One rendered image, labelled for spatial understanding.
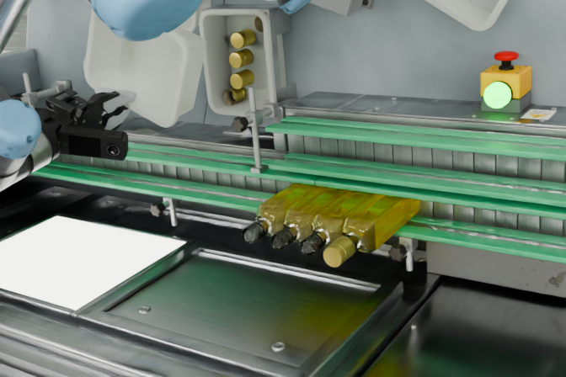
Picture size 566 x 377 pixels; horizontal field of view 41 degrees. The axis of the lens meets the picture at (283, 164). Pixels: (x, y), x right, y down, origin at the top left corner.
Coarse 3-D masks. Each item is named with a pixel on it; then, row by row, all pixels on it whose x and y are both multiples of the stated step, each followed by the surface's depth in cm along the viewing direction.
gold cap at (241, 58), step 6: (234, 54) 161; (240, 54) 161; (246, 54) 162; (252, 54) 164; (234, 60) 161; (240, 60) 161; (246, 60) 162; (252, 60) 164; (234, 66) 162; (240, 66) 162
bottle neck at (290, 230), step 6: (288, 228) 129; (294, 228) 130; (276, 234) 127; (282, 234) 127; (288, 234) 128; (294, 234) 129; (270, 240) 128; (276, 240) 129; (282, 240) 126; (288, 240) 127; (294, 240) 129; (276, 246) 128; (282, 246) 127
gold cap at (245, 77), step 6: (240, 72) 163; (246, 72) 164; (252, 72) 165; (234, 78) 163; (240, 78) 162; (246, 78) 163; (252, 78) 165; (234, 84) 164; (240, 84) 163; (246, 84) 164
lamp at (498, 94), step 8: (488, 88) 130; (496, 88) 129; (504, 88) 129; (488, 96) 130; (496, 96) 129; (504, 96) 129; (512, 96) 130; (488, 104) 131; (496, 104) 130; (504, 104) 129
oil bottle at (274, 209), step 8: (296, 184) 144; (304, 184) 144; (280, 192) 141; (288, 192) 141; (296, 192) 140; (304, 192) 140; (312, 192) 141; (272, 200) 137; (280, 200) 137; (288, 200) 137; (296, 200) 137; (264, 208) 135; (272, 208) 134; (280, 208) 134; (288, 208) 135; (256, 216) 135; (264, 216) 134; (272, 216) 133; (280, 216) 133; (272, 224) 133; (280, 224) 134; (272, 232) 134
